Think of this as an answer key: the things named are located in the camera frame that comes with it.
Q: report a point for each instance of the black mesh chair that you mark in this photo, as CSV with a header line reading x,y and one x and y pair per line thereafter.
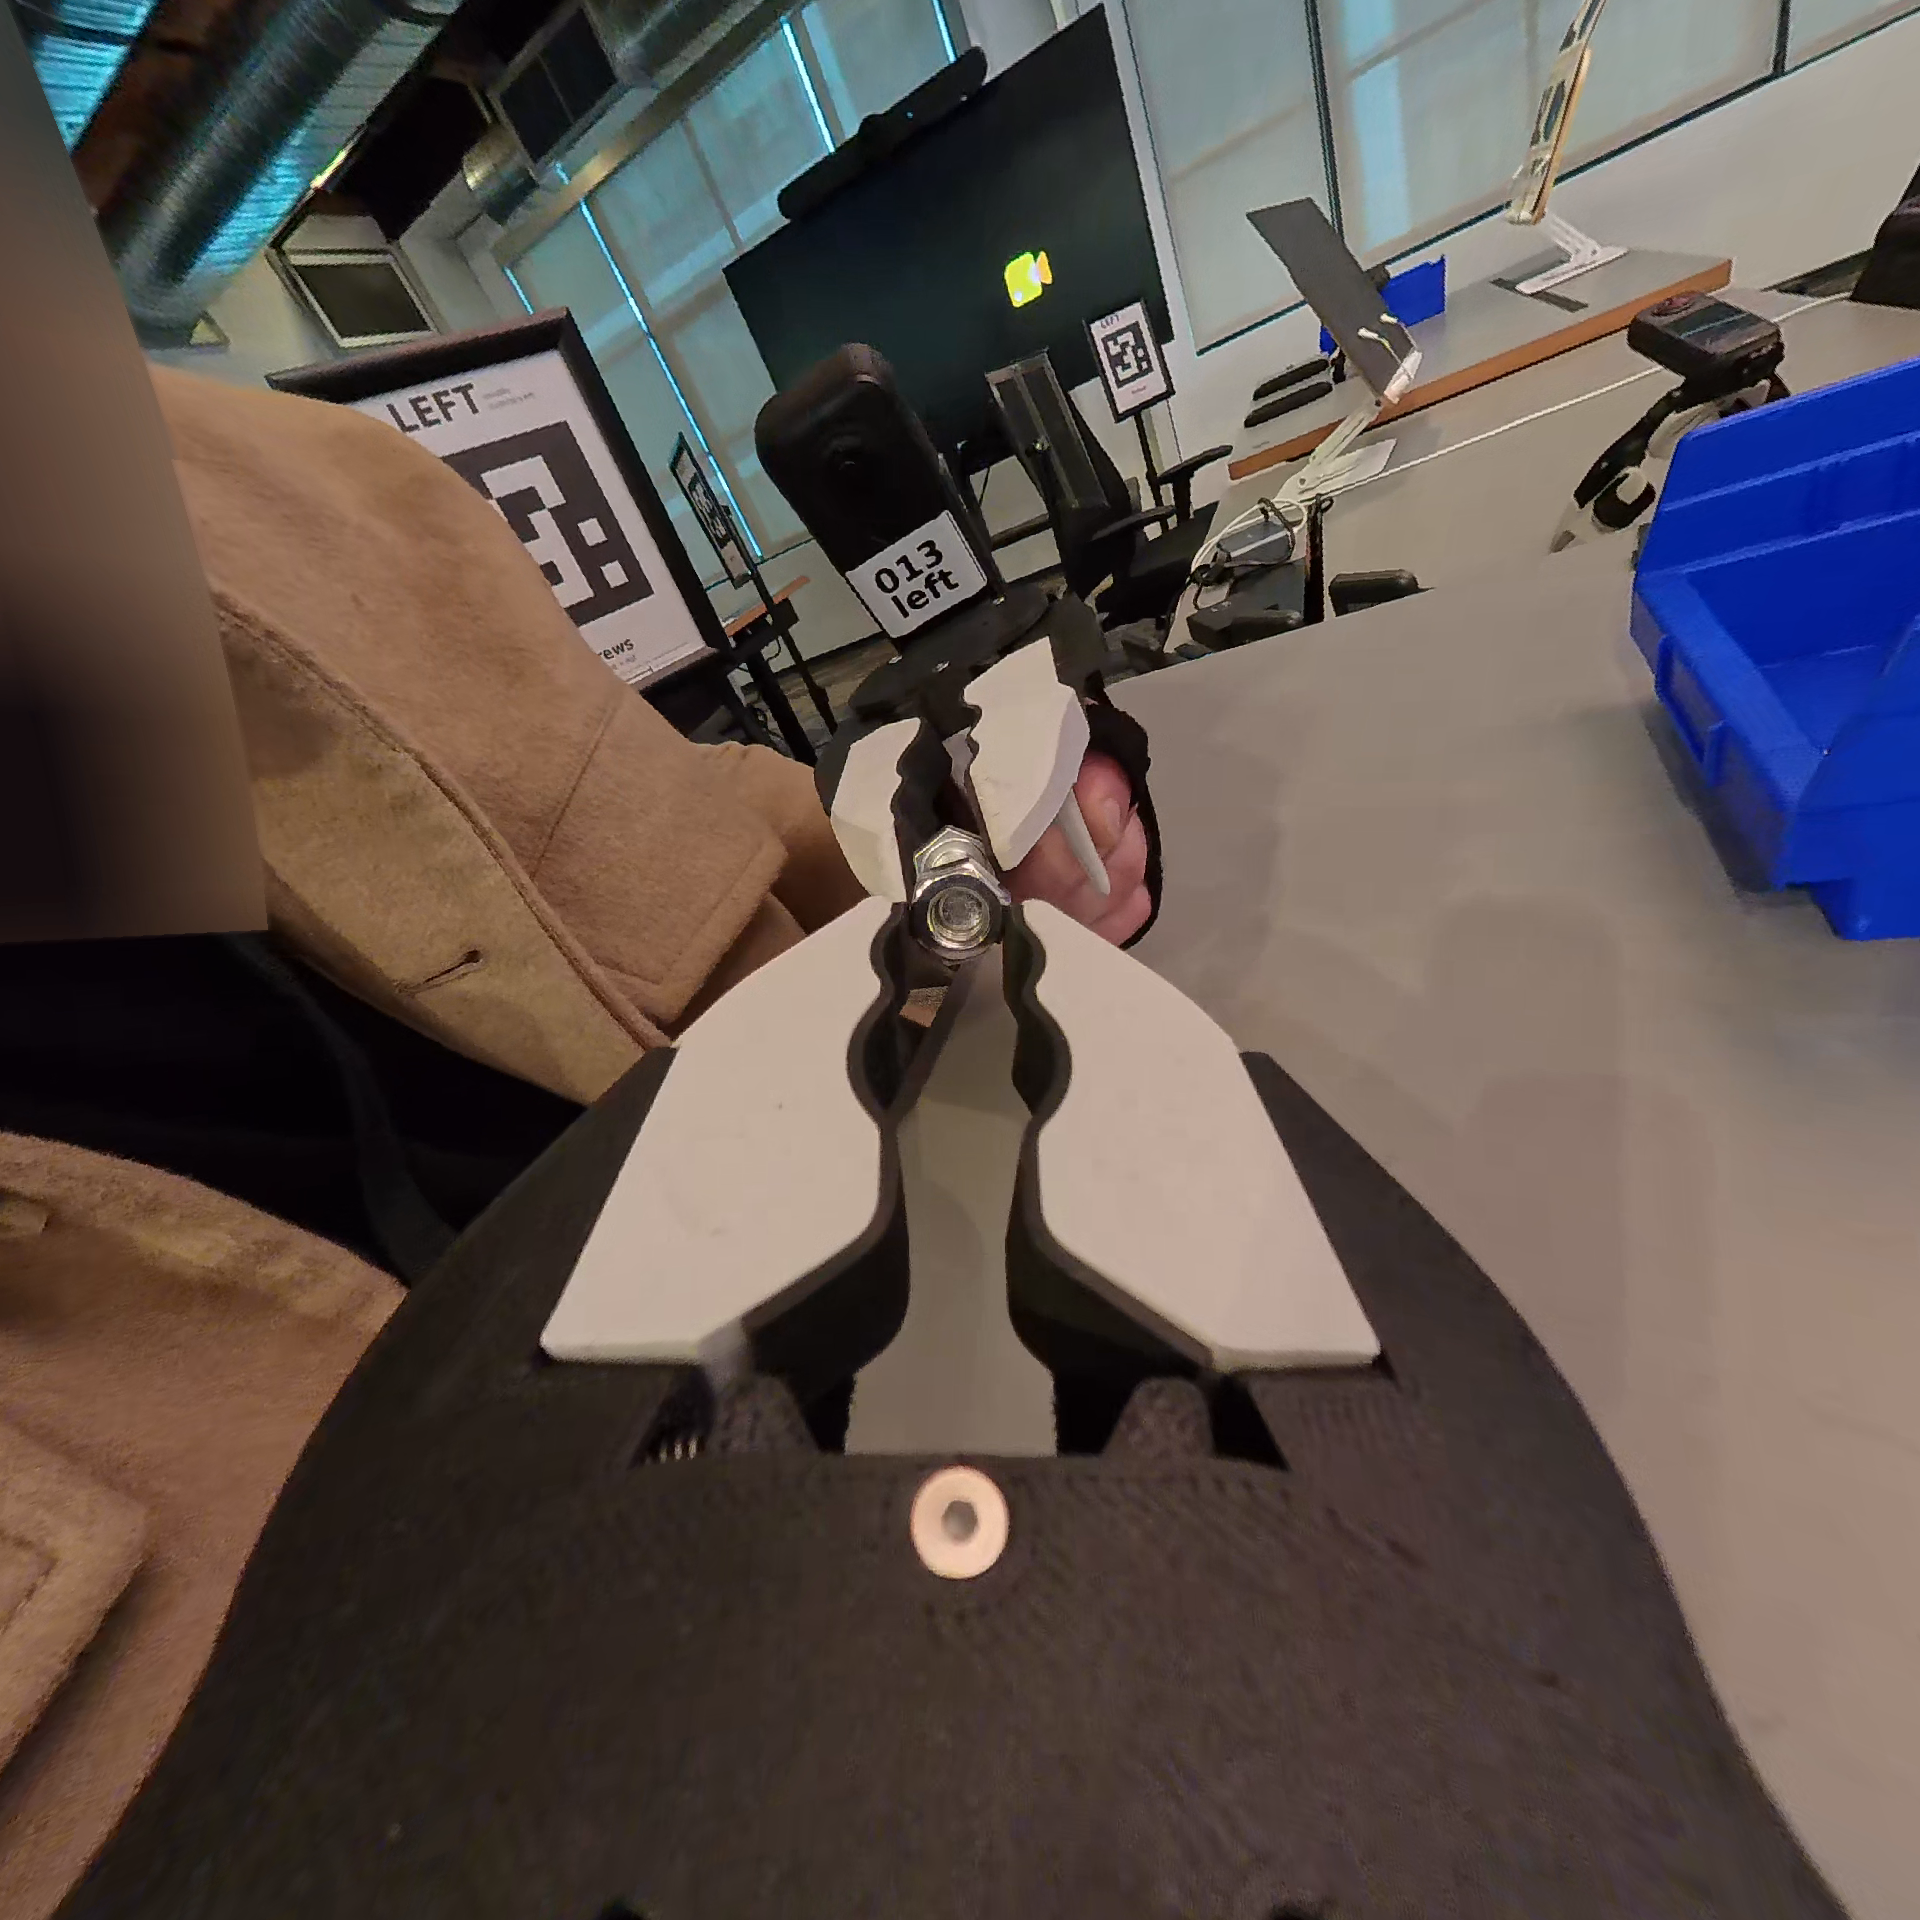
x,y
1894,241

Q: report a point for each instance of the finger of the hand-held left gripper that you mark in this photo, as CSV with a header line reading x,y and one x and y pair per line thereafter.
x,y
1036,734
858,810

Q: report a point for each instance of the wooden edged desk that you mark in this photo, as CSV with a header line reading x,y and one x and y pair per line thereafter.
x,y
1499,307

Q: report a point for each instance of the silver hex nut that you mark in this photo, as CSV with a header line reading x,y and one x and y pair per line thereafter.
x,y
987,943

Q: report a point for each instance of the beige coat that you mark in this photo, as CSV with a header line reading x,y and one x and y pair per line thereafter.
x,y
420,674

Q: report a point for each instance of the black office chair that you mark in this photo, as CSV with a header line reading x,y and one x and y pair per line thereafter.
x,y
1079,481

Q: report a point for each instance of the black video bar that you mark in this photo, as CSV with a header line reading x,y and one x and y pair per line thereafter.
x,y
886,135

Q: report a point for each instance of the black inner garment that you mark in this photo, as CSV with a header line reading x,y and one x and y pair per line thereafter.
x,y
224,1050

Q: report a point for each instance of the marker sign on stand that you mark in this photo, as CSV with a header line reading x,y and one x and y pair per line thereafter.
x,y
1127,357
704,511

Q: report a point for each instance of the blue plastic bin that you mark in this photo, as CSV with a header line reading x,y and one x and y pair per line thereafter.
x,y
1800,826

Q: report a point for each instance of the person's left hand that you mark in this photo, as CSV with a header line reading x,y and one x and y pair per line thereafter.
x,y
1106,803

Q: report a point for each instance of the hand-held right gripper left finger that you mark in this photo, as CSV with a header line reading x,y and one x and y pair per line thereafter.
x,y
734,1185

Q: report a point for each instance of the large marker sign board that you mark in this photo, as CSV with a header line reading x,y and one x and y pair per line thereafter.
x,y
570,511

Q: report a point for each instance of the idle gripper with camera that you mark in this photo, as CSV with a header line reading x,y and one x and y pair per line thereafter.
x,y
1703,333

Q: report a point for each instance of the large black wall screen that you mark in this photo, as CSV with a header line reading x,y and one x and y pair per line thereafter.
x,y
960,255

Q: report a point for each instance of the document stand with sheet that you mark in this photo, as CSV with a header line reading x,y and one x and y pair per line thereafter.
x,y
1552,135

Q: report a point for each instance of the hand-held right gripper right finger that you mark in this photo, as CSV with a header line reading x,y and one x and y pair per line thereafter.
x,y
1184,1185

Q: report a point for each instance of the person's left forearm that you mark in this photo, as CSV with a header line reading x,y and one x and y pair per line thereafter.
x,y
751,869

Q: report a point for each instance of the silver duct with vent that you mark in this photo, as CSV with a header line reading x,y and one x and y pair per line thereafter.
x,y
224,150

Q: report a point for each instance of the small blue storage bin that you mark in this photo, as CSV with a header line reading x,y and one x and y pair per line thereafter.
x,y
1418,293

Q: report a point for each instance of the silver hex bolt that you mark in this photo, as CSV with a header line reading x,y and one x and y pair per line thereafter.
x,y
945,857

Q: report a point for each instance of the empty document stand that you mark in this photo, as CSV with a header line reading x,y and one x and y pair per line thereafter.
x,y
1320,264

